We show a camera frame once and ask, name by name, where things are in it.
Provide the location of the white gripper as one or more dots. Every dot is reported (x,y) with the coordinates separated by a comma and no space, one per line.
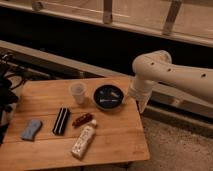
(141,91)

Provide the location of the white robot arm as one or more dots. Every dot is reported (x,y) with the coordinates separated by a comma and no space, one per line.
(157,66)

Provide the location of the black ceramic bowl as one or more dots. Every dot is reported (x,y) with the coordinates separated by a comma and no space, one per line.
(108,97)

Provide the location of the dark red small object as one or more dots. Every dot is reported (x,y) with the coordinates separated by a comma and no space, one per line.
(82,120)

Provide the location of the translucent plastic cup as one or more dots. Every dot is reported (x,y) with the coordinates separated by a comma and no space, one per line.
(78,91)

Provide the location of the black striped rectangular block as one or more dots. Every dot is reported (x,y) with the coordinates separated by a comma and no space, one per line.
(61,121)

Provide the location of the blue sponge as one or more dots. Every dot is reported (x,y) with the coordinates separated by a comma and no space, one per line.
(31,130)

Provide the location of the metal window frame rail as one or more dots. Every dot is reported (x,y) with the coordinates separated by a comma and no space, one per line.
(188,21)

